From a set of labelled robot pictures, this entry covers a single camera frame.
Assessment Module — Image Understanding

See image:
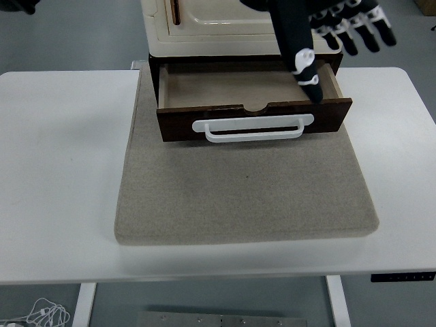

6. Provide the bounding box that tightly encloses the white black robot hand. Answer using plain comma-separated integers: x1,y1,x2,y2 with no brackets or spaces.
240,0,398,104

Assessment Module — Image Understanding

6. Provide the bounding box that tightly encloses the dark drawer with white handle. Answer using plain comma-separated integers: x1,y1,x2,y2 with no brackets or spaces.
155,62,354,144

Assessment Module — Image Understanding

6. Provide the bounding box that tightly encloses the cream plastic cabinet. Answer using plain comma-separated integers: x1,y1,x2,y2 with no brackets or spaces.
141,0,343,59

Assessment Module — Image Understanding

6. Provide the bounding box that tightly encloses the brown cardboard box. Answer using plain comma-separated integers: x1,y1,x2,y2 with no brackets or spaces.
414,0,436,16

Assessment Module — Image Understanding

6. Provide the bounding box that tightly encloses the beige fabric mat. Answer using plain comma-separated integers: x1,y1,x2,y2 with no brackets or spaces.
113,64,380,245

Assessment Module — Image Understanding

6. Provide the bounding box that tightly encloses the black table control panel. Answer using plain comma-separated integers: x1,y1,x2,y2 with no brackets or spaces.
370,271,436,283

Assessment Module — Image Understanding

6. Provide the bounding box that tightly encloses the white table leg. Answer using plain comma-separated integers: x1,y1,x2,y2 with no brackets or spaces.
325,275,352,327
72,282,98,327

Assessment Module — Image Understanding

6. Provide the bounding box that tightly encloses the grey metal plate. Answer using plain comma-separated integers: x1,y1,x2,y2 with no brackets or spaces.
138,309,309,327

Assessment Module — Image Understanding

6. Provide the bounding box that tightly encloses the white cable bundle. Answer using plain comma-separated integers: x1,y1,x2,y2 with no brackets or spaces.
0,296,71,327

